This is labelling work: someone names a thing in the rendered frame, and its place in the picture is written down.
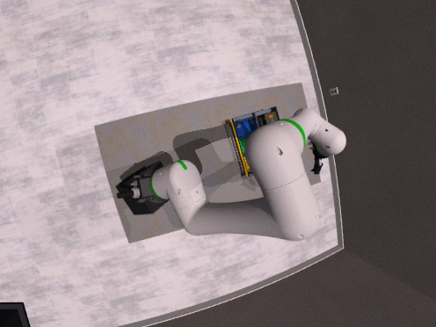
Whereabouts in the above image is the blue open bin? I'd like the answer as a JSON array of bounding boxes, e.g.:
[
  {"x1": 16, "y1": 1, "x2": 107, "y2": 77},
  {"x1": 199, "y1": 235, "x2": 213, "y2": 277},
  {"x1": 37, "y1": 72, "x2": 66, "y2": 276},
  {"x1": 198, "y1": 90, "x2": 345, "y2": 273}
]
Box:
[{"x1": 233, "y1": 117, "x2": 258, "y2": 138}]

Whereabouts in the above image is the grey metal shelf frame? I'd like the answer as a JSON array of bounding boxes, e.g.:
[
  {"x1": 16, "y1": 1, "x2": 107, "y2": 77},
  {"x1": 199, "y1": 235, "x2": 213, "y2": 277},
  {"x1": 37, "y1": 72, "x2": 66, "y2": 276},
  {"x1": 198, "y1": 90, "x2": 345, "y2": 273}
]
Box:
[{"x1": 229, "y1": 106, "x2": 280, "y2": 178}]

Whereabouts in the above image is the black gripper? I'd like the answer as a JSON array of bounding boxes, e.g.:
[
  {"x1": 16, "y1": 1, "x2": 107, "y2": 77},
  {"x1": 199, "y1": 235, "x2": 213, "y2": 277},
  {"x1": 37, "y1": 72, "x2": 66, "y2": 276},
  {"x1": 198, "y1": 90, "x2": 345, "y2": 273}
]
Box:
[{"x1": 308, "y1": 142, "x2": 323, "y2": 174}]

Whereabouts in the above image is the green bin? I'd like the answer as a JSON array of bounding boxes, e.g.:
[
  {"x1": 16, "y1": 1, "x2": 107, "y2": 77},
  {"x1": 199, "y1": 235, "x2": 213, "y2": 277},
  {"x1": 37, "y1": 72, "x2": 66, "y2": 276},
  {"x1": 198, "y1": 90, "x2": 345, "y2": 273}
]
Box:
[{"x1": 238, "y1": 136, "x2": 249, "y2": 155}]

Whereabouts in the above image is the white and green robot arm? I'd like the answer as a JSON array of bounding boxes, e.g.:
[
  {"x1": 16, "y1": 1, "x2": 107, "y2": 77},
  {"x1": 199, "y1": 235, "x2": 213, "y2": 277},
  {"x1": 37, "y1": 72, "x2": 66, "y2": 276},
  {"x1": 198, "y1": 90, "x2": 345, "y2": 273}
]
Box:
[{"x1": 117, "y1": 108, "x2": 346, "y2": 241}]

